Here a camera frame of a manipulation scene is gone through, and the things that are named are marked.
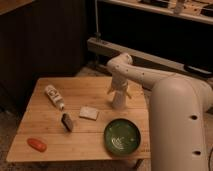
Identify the metal rail beam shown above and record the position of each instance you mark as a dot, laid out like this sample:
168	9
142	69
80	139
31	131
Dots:
110	50

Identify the orange oval object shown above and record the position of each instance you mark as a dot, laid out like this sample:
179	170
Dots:
37	144

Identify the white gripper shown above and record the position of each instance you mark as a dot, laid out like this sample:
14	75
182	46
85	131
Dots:
119	84

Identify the white labelled bottle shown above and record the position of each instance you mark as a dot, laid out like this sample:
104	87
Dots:
55	97

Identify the background shelf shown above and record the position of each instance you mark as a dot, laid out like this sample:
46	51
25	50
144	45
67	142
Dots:
184	9

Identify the dark eraser block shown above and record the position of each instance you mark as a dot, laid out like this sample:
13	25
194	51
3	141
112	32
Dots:
67	122

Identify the vertical metal pole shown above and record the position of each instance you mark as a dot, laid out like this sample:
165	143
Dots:
98	35

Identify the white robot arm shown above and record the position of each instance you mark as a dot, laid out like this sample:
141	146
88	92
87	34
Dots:
176	107

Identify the green ceramic bowl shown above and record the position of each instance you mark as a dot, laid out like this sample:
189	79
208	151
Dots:
121	137

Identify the wooden table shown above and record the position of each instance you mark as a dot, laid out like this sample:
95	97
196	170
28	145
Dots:
42	121

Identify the white sponge pad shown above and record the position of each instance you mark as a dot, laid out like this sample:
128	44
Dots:
89	112

